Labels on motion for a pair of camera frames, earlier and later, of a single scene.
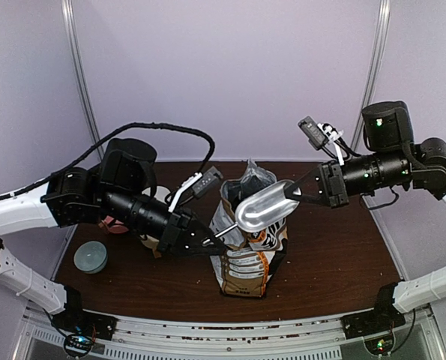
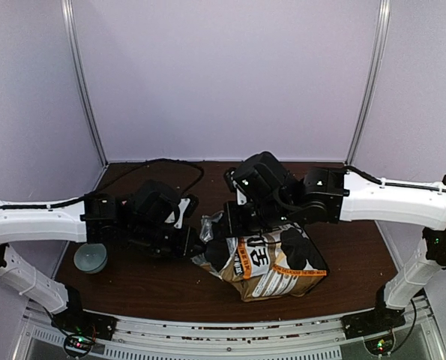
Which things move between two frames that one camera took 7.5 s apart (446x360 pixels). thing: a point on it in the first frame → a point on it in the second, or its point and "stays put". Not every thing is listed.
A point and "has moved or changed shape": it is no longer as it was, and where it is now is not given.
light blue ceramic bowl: x=91 y=256 stays put
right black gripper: x=337 y=198 → x=232 y=228
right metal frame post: x=382 y=22 stays put
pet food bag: x=244 y=271 has moved or changed shape
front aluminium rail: x=150 y=339 stays put
